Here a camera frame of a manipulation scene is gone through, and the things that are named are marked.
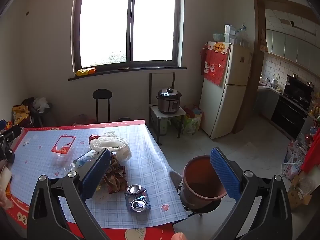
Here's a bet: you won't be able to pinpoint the black oven stove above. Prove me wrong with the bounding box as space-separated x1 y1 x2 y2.
271 94 312 140

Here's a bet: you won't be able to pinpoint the white jug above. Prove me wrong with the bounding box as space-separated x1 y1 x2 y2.
158 118 172 137

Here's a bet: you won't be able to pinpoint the clear bottle with blue label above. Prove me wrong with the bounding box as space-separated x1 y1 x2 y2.
64 149 100 172

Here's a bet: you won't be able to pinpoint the grey lower cabinet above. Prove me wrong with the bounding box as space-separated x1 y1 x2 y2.
257 86 282 120

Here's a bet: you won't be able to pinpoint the brown wooden door frame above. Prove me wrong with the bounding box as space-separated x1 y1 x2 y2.
232 0 315 134

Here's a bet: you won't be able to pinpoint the red fridge cover cloth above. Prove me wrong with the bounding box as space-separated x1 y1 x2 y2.
200 41 230 87

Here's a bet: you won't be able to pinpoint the small white side table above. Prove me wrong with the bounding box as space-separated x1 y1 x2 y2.
149 72 187 145

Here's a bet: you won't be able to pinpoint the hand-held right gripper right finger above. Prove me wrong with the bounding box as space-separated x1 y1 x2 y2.
210 147 293 240

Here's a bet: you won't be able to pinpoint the gold foil bag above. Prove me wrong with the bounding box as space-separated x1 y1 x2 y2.
96 152 128 195

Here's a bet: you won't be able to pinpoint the stacked white containers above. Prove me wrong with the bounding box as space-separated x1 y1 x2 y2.
224 24 237 44

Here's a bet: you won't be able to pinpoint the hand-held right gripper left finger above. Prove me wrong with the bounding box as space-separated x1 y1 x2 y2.
26 148 112 240

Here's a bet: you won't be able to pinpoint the cream refrigerator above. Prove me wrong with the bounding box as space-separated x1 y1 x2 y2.
199 41 253 140

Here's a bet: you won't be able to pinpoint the yellow printed bag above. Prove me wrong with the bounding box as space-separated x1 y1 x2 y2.
12 104 32 126

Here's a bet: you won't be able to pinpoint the black stool under bin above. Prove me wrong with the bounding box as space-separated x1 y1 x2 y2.
170 171 222 217

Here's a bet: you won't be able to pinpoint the checked plastic tablecloth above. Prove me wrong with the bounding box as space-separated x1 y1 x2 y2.
5 120 188 240

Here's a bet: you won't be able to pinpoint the dark cluttered stool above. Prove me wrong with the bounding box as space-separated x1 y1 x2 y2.
22 97 53 128

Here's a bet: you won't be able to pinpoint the black round-back chair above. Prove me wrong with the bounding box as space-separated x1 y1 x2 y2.
92 89 113 124

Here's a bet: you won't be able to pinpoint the pile of gift bags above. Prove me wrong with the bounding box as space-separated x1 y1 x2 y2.
282 120 320 180

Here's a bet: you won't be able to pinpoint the yellow snack packet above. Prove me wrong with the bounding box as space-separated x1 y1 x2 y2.
76 67 97 77

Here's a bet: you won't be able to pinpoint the silver pressure cooker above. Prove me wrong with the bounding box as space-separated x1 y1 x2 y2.
156 87 182 115

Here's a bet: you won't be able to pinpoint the grey upper cabinets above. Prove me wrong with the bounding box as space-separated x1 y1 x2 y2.
265 29 320 70

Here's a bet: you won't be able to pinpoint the colourful shopping bag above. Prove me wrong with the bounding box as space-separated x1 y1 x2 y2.
184 105 202 135

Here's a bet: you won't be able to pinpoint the brown plastic bin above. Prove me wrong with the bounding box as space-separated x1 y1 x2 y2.
180 155 228 210

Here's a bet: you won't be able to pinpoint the person's left hand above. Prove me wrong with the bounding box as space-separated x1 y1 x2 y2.
0 188 13 209

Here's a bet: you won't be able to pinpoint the clear plastic containers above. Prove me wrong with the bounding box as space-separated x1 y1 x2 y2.
235 25 250 47

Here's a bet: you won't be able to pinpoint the orange wall calendar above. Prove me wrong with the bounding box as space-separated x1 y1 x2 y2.
260 29 268 53

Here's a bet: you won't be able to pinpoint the small white plastic bag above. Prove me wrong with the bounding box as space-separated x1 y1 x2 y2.
32 97 50 112

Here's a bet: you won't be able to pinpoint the dark windowsill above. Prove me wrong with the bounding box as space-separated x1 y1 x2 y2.
68 66 187 81

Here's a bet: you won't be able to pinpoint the clear tray with red rim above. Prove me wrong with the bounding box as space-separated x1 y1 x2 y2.
51 135 76 157

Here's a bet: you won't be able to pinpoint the crushed blue can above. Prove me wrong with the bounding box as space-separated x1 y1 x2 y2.
124 189 152 212

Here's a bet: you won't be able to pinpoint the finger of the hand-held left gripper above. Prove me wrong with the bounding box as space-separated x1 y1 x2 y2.
0 124 22 142

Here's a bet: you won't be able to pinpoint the dark-framed window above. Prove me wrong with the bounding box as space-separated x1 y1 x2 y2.
71 0 182 74

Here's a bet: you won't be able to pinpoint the black range hood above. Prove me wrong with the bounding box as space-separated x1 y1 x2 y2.
286 74 315 100

